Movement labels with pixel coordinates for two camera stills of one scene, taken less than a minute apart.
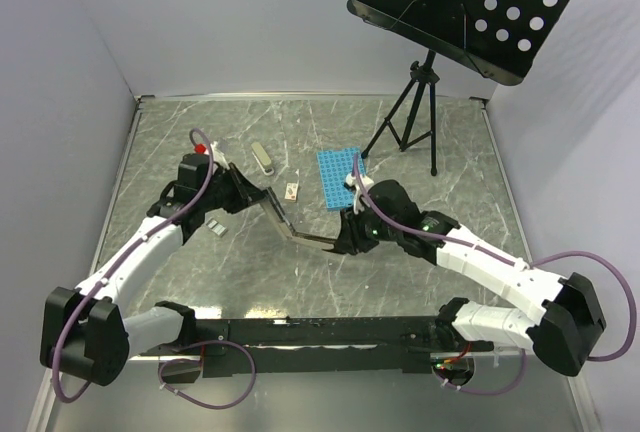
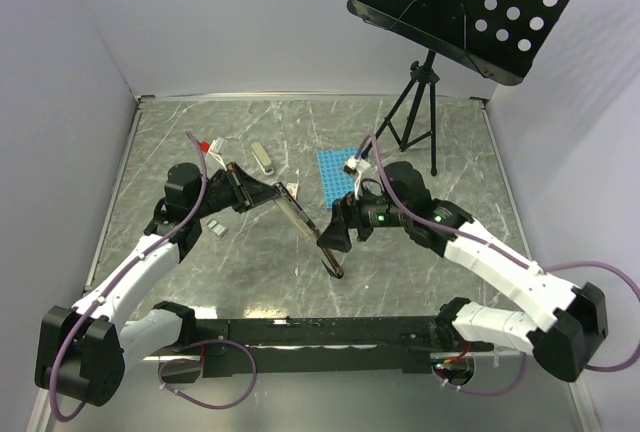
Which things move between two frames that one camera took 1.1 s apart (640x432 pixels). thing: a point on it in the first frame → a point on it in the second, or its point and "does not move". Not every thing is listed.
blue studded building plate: [335, 165] does not move
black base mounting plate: [264, 347] does not move
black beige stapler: [275, 208] → [306, 224]
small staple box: [290, 191] does not move
